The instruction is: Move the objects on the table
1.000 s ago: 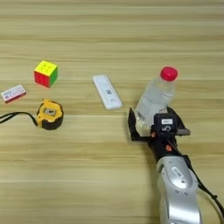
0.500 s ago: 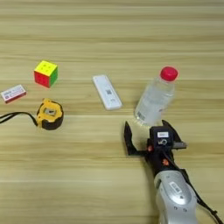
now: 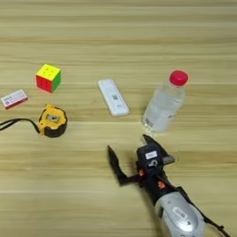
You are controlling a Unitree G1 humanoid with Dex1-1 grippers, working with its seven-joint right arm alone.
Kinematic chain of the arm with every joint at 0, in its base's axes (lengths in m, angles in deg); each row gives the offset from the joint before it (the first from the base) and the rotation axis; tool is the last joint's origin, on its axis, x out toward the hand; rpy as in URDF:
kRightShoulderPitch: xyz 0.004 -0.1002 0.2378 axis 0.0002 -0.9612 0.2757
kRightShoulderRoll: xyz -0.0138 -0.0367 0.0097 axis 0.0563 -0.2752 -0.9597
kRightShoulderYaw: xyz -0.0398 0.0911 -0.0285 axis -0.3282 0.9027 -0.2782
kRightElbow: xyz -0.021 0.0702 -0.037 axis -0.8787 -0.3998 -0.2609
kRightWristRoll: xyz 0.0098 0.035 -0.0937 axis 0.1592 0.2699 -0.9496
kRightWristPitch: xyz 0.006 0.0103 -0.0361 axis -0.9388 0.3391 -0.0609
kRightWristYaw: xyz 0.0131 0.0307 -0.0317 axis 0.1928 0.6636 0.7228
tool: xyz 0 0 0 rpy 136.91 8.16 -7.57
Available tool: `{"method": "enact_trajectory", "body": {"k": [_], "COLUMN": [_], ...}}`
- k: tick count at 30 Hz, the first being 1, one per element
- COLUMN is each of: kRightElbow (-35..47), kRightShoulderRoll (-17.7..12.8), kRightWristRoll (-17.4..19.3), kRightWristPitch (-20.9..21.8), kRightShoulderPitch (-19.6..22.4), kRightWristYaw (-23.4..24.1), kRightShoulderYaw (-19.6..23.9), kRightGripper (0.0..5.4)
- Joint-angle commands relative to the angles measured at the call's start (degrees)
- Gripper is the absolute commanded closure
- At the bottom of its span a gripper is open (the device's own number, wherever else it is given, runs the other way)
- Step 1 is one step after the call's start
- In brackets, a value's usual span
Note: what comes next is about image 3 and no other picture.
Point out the black box with white label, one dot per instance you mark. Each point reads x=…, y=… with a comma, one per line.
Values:
x=150, y=157

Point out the yellow black tape measure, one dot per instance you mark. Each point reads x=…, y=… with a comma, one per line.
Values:
x=53, y=121

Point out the small red and white box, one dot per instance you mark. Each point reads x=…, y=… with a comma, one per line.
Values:
x=14, y=99

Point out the white remote control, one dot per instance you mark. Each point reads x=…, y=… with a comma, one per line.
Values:
x=113, y=98

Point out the colourful puzzle cube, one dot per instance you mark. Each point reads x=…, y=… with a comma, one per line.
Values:
x=47, y=78

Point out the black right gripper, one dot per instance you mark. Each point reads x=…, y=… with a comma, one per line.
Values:
x=155, y=185

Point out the clear bottle with red cap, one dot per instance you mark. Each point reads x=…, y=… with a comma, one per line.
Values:
x=163, y=106

